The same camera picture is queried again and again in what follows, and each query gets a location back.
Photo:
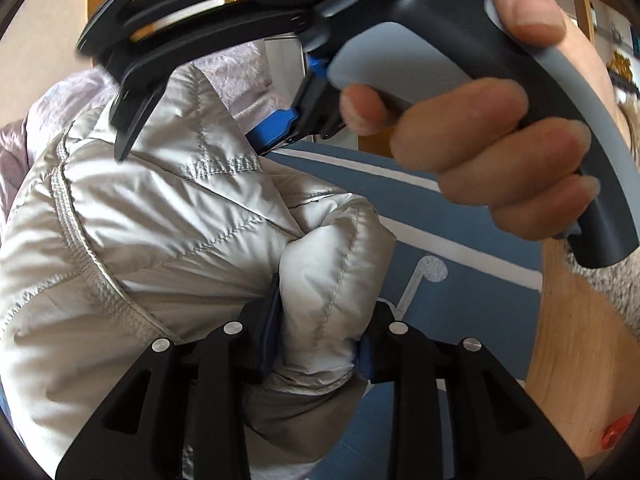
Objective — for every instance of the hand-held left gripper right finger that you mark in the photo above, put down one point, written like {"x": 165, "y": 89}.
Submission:
{"x": 365, "y": 360}

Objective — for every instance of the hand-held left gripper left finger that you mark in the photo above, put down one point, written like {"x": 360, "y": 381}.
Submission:
{"x": 262, "y": 345}

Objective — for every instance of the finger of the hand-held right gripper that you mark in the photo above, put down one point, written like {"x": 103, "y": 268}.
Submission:
{"x": 127, "y": 120}
{"x": 272, "y": 132}

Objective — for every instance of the silver puffer jacket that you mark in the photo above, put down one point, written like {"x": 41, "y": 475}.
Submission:
{"x": 150, "y": 240}

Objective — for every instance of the person's right hand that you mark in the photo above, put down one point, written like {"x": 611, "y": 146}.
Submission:
{"x": 475, "y": 160}

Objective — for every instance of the pink crumpled duvet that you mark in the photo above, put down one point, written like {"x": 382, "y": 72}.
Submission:
{"x": 235, "y": 75}

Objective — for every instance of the blue striped bed sheet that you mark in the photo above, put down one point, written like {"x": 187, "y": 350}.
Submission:
{"x": 450, "y": 240}

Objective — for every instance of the red plastic object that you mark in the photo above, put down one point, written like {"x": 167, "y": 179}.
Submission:
{"x": 612, "y": 432}

